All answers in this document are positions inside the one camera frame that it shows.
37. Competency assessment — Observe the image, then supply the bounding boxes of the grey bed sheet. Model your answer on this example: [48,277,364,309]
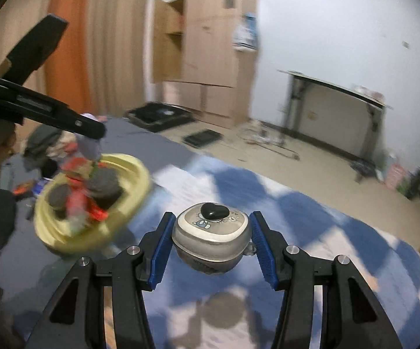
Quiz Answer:
[0,116,211,349]

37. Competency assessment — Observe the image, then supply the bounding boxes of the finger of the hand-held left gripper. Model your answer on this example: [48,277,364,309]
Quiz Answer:
[0,72,106,140]

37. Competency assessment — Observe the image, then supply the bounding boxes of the small black sponge puck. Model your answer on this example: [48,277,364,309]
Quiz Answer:
[47,185,74,216]

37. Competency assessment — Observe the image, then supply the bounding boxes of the beige curtain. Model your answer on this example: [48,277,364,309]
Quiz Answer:
[0,0,153,142]

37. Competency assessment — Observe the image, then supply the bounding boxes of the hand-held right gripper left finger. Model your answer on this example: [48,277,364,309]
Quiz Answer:
[28,211,177,349]

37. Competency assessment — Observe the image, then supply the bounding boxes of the blue plaid fleece blanket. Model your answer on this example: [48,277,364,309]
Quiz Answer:
[115,153,420,349]

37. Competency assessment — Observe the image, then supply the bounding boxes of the black floor crate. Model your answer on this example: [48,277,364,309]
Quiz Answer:
[124,102,193,133]

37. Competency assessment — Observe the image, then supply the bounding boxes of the dark green jacket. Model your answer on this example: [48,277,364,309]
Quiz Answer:
[23,127,66,173]

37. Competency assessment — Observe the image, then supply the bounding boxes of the yellow collapsible basin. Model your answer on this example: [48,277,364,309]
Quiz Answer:
[33,153,153,256]

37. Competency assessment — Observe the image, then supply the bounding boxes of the red cigarette box white panel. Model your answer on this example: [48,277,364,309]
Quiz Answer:
[63,157,98,179]

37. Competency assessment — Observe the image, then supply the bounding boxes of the orange curtain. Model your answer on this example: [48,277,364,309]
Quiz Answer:
[46,0,96,117]

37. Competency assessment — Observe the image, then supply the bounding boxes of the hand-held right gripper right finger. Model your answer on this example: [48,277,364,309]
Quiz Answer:
[249,211,403,349]

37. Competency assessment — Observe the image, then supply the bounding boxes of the black flat floor tray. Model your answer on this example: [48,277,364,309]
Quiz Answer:
[183,129,221,149]

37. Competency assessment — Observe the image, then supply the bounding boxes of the dark red cigarette box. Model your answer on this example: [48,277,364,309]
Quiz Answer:
[63,180,109,227]

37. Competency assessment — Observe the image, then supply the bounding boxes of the black folding table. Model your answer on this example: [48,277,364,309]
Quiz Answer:
[277,69,393,183]

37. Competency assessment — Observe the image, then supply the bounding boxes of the black bag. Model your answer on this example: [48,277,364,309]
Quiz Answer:
[406,169,420,200]

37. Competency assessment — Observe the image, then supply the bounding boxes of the large black sponge puck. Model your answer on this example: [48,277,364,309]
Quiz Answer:
[86,167,120,205]

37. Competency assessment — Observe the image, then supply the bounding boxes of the pink shopping bag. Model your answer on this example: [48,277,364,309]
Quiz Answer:
[385,162,407,190]

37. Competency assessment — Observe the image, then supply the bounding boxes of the beige heart button gadget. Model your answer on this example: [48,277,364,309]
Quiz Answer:
[172,202,258,275]

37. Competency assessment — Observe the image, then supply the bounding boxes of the wooden wardrobe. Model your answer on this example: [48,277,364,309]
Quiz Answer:
[152,0,260,129]

